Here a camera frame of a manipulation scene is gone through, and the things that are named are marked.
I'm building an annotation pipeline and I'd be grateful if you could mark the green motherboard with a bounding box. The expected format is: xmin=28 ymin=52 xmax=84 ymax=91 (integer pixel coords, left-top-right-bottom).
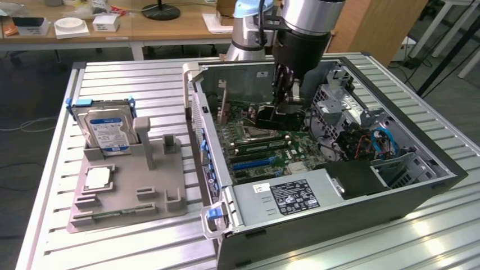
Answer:
xmin=217 ymin=98 xmax=326 ymax=183

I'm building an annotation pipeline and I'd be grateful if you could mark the white paper stack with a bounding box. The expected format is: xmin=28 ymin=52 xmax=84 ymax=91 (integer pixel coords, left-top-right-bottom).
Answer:
xmin=201 ymin=12 xmax=234 ymax=34

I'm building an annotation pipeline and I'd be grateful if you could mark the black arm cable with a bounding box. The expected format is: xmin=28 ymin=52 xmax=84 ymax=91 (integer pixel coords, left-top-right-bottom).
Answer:
xmin=256 ymin=0 xmax=272 ymax=17

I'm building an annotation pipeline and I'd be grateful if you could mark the silver CPU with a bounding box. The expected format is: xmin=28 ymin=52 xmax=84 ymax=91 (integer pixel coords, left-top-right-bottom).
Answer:
xmin=84 ymin=168 xmax=113 ymax=191

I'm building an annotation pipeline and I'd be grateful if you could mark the silver finned chipset heatsink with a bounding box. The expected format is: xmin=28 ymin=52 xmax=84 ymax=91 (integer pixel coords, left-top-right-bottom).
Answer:
xmin=286 ymin=162 xmax=313 ymax=173

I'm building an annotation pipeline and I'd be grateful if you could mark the black plastic duct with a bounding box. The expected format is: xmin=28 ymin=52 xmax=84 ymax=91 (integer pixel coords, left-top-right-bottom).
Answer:
xmin=324 ymin=161 xmax=392 ymax=201

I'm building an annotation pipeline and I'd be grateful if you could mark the long black expansion slot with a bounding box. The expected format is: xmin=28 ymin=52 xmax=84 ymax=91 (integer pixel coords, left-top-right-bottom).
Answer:
xmin=229 ymin=155 xmax=272 ymax=164

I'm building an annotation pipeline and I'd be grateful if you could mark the wooden cabinet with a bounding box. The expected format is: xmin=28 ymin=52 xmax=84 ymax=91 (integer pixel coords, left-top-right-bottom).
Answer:
xmin=325 ymin=0 xmax=429 ymax=68

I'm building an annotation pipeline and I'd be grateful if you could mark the black round lamp base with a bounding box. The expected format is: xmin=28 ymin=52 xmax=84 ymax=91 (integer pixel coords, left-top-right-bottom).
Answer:
xmin=141 ymin=0 xmax=181 ymax=21

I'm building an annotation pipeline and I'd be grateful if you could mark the white box black lid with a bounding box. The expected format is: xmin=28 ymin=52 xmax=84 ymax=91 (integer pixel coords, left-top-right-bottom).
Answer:
xmin=12 ymin=16 xmax=50 ymax=37

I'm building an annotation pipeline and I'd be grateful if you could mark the short black expansion slot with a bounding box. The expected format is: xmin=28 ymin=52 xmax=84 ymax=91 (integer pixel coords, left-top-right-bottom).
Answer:
xmin=233 ymin=171 xmax=262 ymax=181

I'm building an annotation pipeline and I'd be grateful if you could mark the blue data wire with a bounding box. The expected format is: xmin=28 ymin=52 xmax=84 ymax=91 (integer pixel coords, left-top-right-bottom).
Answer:
xmin=369 ymin=126 xmax=398 ymax=160

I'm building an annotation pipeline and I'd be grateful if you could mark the CPU socket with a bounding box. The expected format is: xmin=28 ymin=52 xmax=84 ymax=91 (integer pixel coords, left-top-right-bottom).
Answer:
xmin=232 ymin=123 xmax=280 ymax=139

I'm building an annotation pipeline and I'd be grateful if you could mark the blue expansion slot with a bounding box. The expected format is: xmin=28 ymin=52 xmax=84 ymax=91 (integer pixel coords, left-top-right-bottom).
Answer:
xmin=232 ymin=160 xmax=273 ymax=170

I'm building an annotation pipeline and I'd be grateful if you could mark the grey parts rack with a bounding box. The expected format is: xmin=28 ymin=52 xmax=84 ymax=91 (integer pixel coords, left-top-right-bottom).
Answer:
xmin=65 ymin=116 xmax=188 ymax=234

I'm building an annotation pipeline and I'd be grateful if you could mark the blue plastic latch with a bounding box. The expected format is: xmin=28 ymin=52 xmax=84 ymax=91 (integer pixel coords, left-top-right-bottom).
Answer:
xmin=205 ymin=207 xmax=226 ymax=222

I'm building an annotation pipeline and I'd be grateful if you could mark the small white box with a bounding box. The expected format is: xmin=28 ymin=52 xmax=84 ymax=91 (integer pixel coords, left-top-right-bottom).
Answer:
xmin=92 ymin=13 xmax=121 ymax=32

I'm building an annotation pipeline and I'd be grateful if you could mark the hard disk drive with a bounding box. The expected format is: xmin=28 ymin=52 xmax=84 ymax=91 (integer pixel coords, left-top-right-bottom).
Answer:
xmin=65 ymin=97 xmax=136 ymax=157

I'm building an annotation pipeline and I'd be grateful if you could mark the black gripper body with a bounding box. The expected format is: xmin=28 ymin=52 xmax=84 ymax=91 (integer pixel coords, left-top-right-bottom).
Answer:
xmin=272 ymin=28 xmax=333 ymax=75

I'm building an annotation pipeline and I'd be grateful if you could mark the white box round recess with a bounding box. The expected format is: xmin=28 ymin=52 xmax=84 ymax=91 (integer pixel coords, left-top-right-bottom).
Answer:
xmin=53 ymin=17 xmax=92 ymax=39

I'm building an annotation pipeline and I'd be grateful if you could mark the perforated metal drive cage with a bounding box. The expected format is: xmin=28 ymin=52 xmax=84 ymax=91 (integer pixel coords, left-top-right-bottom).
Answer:
xmin=309 ymin=66 xmax=378 ymax=136

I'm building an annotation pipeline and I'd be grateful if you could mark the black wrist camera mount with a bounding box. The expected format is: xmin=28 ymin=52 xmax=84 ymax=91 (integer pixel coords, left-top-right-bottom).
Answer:
xmin=256 ymin=14 xmax=290 ymax=47

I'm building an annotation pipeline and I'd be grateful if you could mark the green RAM stick white label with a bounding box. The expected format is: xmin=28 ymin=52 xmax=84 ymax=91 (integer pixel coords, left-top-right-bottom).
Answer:
xmin=238 ymin=139 xmax=289 ymax=154

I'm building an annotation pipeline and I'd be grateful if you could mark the brown cardboard box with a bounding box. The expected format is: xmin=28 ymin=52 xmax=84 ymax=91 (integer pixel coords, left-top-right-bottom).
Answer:
xmin=216 ymin=0 xmax=237 ymax=18

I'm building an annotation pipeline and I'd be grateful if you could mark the black open PC case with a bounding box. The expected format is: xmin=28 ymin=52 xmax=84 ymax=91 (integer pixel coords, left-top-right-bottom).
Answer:
xmin=181 ymin=55 xmax=469 ymax=270

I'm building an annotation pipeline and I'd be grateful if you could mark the grey power supply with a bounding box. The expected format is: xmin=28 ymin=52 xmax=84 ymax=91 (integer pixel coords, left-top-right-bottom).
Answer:
xmin=224 ymin=168 xmax=346 ymax=235

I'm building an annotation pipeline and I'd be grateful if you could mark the grey metal disk bay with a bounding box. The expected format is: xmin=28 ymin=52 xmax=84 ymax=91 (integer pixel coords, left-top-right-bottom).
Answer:
xmin=369 ymin=151 xmax=441 ymax=190

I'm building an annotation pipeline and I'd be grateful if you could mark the wooden desk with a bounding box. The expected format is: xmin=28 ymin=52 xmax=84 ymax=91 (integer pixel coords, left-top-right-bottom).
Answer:
xmin=0 ymin=0 xmax=236 ymax=53

